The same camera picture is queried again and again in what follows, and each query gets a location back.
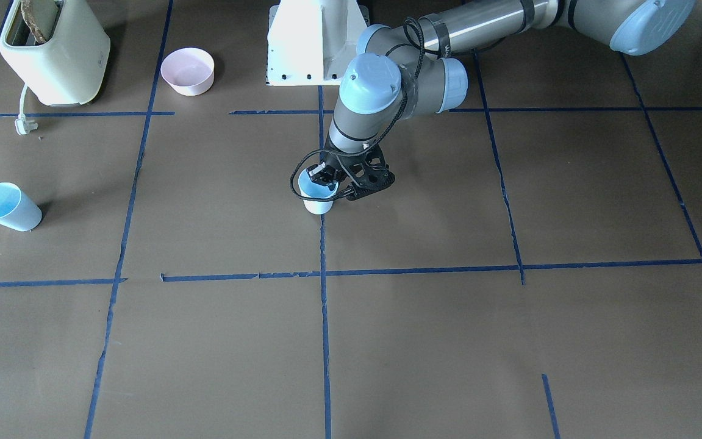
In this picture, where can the light blue cup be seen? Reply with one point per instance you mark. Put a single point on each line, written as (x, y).
(309, 189)
(17, 210)

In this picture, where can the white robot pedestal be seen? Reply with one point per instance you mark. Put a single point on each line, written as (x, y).
(312, 42)

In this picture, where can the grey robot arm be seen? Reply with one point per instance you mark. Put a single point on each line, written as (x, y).
(414, 69)

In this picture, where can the pink bowl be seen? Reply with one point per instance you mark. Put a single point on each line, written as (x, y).
(190, 71)

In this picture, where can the bread slice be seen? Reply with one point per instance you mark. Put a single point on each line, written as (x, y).
(41, 18)

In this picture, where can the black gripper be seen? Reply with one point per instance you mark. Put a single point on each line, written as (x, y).
(336, 163)

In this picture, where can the cream toaster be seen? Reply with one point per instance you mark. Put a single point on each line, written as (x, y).
(68, 69)

